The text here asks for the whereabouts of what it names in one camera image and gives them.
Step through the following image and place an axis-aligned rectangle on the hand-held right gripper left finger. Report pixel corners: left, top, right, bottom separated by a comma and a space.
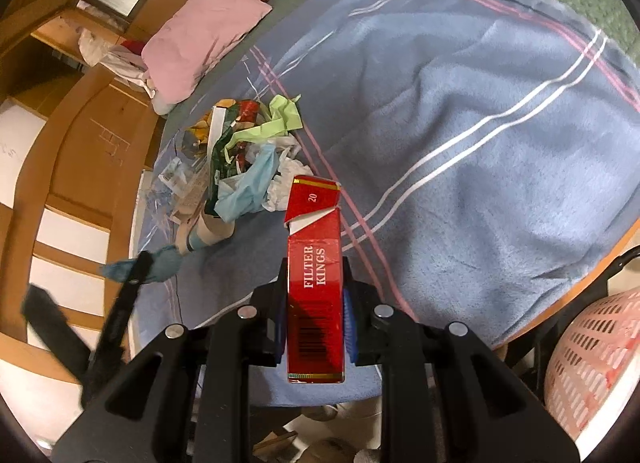
50, 258, 291, 463

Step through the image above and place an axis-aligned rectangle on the teal face mask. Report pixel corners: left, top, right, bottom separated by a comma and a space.
100, 243, 183, 284

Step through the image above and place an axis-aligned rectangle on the light blue face mask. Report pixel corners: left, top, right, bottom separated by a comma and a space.
216, 147, 278, 223

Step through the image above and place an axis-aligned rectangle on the red cigarette box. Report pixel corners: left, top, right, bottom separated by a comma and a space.
283, 176, 347, 384

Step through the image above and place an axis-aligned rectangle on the yellow snack bag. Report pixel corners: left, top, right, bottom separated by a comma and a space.
186, 99, 236, 156

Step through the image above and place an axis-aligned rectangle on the wooden headboard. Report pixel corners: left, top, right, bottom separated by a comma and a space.
0, 63, 168, 344

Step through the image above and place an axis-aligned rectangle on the light blue plush cushion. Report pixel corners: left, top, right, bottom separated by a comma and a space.
150, 88, 176, 116

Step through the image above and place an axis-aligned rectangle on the pink laundry basket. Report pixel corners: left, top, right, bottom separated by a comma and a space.
544, 290, 640, 454

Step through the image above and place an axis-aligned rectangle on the cardboard tube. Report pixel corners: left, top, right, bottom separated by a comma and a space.
176, 210, 236, 256

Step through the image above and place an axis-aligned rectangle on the green snack bag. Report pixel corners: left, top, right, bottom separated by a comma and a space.
204, 100, 266, 216

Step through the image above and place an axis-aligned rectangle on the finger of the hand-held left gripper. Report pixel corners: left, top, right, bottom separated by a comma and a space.
80, 250, 156, 406
21, 284, 92, 380

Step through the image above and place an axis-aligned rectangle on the clear plastic bag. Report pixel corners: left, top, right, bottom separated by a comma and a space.
157, 153, 216, 224

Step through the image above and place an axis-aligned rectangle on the green crumpled paper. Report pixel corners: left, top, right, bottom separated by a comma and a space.
225, 94, 304, 161

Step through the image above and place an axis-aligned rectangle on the blue striped blanket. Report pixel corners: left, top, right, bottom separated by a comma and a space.
127, 0, 640, 409

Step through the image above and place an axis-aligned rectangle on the white plastic bag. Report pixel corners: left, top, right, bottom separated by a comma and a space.
79, 28, 151, 99

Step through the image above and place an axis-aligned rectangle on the pink pillow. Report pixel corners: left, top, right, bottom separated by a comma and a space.
141, 0, 273, 105

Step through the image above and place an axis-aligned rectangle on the white crumpled tissue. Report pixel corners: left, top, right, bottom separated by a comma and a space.
262, 138, 313, 214

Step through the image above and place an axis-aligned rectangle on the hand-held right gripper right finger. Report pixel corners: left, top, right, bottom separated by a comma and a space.
341, 257, 581, 463

